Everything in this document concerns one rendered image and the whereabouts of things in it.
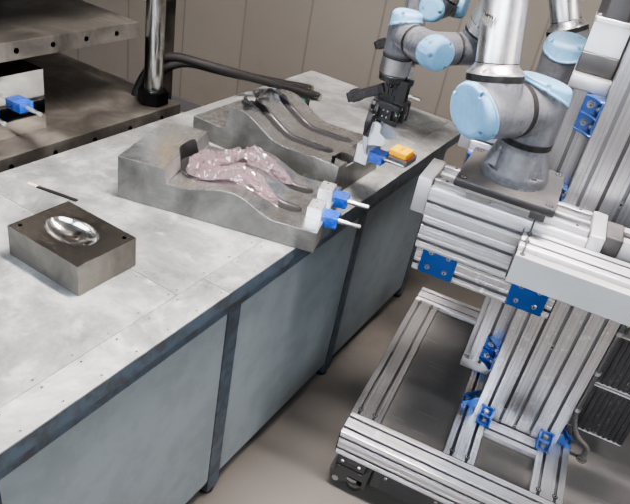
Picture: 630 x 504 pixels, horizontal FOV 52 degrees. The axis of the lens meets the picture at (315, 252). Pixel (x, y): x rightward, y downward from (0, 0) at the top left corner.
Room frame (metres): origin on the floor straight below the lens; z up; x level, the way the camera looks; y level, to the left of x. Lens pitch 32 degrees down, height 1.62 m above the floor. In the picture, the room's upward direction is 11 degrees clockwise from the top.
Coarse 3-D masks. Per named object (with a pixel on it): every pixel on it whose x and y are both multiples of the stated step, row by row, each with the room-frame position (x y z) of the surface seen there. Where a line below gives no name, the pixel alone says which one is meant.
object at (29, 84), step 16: (0, 64) 1.64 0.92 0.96; (16, 64) 1.66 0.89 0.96; (32, 64) 1.69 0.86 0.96; (0, 80) 1.56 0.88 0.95; (16, 80) 1.60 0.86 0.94; (32, 80) 1.64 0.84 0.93; (0, 96) 1.55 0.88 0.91; (16, 96) 1.60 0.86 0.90; (32, 96) 1.64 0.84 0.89; (0, 112) 1.55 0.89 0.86; (16, 112) 1.59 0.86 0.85; (0, 128) 1.55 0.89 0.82; (16, 128) 1.59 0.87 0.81; (32, 128) 1.63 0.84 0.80
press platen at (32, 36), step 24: (0, 0) 1.94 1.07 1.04; (24, 0) 1.99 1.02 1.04; (48, 0) 2.04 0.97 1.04; (72, 0) 2.09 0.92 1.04; (0, 24) 1.72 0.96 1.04; (24, 24) 1.76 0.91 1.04; (48, 24) 1.80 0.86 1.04; (72, 24) 1.85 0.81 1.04; (96, 24) 1.89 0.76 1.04; (120, 24) 1.94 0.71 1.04; (0, 48) 1.58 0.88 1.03; (24, 48) 1.64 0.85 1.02; (48, 48) 1.71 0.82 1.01; (72, 48) 1.78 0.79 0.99
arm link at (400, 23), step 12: (396, 12) 1.58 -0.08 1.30; (408, 12) 1.58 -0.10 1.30; (420, 12) 1.61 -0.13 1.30; (396, 24) 1.57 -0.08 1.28; (408, 24) 1.56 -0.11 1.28; (420, 24) 1.58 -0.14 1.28; (396, 36) 1.56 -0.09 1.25; (384, 48) 1.59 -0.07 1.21; (396, 48) 1.57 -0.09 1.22; (396, 60) 1.57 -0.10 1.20; (408, 60) 1.58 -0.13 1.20
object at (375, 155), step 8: (360, 144) 1.60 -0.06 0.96; (360, 152) 1.59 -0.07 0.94; (368, 152) 1.58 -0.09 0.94; (376, 152) 1.59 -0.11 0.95; (384, 152) 1.60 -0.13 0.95; (360, 160) 1.59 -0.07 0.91; (368, 160) 1.59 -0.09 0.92; (376, 160) 1.58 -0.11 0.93; (384, 160) 1.58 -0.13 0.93; (392, 160) 1.58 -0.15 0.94
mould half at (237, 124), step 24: (288, 96) 1.91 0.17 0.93; (216, 120) 1.79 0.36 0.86; (240, 120) 1.72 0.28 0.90; (264, 120) 1.73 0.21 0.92; (288, 120) 1.80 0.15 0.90; (312, 120) 1.87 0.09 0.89; (216, 144) 1.75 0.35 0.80; (240, 144) 1.72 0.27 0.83; (264, 144) 1.68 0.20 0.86; (288, 144) 1.67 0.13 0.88; (336, 144) 1.72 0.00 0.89; (312, 168) 1.61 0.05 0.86; (336, 168) 1.58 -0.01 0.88; (360, 168) 1.71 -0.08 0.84
